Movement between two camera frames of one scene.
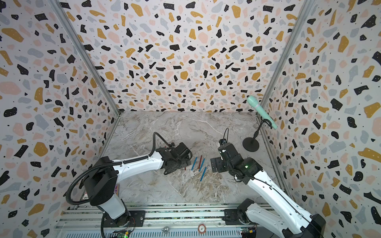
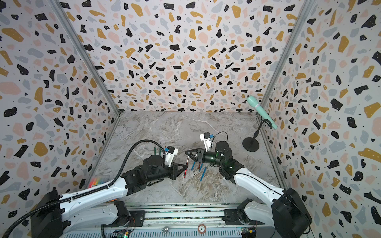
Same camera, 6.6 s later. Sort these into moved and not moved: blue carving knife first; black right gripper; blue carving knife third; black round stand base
Moved: black right gripper
Not moved: black round stand base; blue carving knife first; blue carving knife third
